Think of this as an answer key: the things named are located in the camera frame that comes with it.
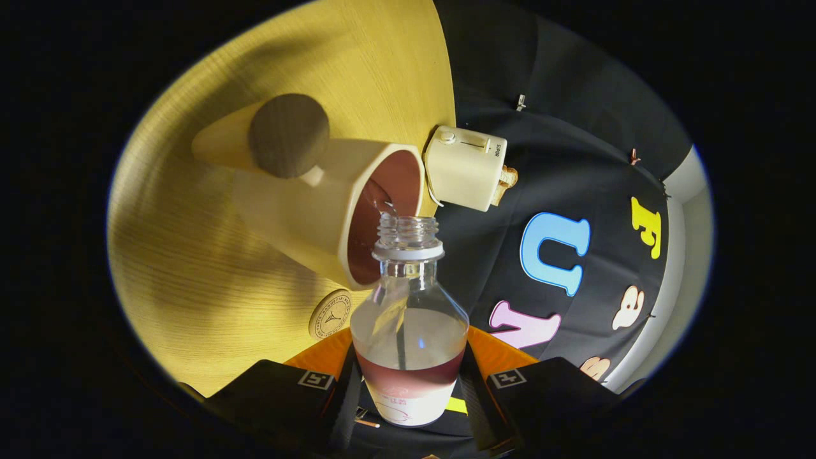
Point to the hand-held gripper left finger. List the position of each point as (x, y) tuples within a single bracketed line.
[(341, 408)]

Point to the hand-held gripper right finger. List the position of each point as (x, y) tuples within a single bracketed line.
[(477, 389)]

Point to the clear juice bottle pink label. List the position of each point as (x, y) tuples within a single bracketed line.
[(411, 382)]

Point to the round brown coaster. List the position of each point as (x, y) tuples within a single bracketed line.
[(331, 313)]

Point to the wooden table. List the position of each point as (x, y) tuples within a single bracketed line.
[(204, 287)]

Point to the toast bread slice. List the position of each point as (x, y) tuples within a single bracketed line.
[(509, 177), (500, 194)]

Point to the cream toaster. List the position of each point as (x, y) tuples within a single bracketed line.
[(462, 169)]

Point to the black backdrop cloth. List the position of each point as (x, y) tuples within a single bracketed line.
[(561, 127)]

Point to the pink clip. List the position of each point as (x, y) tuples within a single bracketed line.
[(633, 156)]

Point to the white clip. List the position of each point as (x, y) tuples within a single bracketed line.
[(521, 102)]

